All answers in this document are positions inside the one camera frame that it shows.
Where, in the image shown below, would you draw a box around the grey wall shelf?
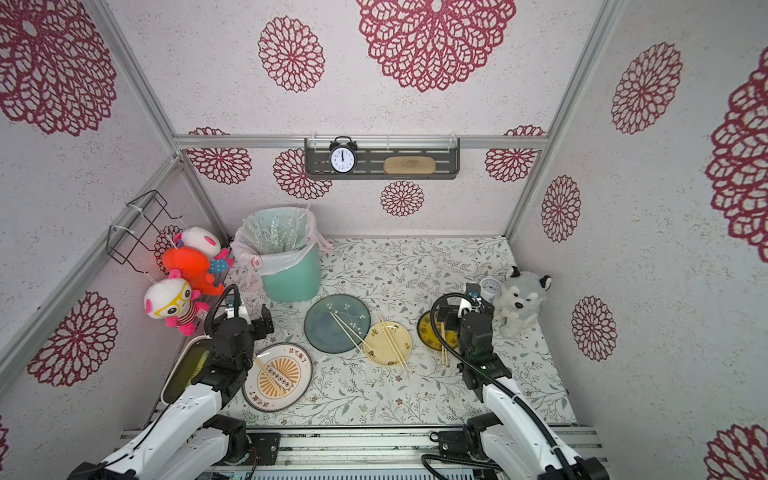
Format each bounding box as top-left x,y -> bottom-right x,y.
304,137 -> 461,180

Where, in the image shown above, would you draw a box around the wooden brush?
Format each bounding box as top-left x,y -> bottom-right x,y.
382,156 -> 437,176

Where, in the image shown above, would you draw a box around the metal base rail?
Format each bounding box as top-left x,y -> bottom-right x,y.
105,414 -> 608,479

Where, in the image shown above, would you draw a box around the white plush doll yellow glasses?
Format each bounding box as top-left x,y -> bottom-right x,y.
143,269 -> 209,336

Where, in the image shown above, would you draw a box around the yellow patterned plate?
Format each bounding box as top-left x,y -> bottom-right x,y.
417,312 -> 459,351

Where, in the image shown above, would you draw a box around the dark green glass plate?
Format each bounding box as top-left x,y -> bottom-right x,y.
304,294 -> 371,354

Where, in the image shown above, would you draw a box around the white pink plush doll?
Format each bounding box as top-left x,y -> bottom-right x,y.
172,227 -> 230,260

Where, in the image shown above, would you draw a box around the green trash bin with bag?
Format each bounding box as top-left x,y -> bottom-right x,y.
231,206 -> 333,303

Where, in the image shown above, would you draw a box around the husky plush toy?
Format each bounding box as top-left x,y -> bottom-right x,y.
493,265 -> 553,339

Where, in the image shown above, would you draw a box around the small white round gauge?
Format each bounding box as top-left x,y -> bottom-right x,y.
479,276 -> 503,303

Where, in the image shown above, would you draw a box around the cream yellow plate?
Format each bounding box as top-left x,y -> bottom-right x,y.
364,321 -> 413,366

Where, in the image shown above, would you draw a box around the white container green inside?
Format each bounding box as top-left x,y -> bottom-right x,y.
160,335 -> 212,405

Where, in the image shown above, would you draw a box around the white orange patterned plate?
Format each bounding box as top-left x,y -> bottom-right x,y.
242,343 -> 313,412

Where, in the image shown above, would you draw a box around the red orange plush toy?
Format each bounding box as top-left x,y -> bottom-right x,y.
161,247 -> 225,297

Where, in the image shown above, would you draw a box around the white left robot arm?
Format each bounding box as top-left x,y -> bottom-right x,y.
68,306 -> 274,479

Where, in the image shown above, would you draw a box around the black alarm clock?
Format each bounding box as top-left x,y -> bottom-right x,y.
329,135 -> 358,175

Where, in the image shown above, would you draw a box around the black wire rack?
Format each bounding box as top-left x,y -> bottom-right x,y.
104,189 -> 182,274

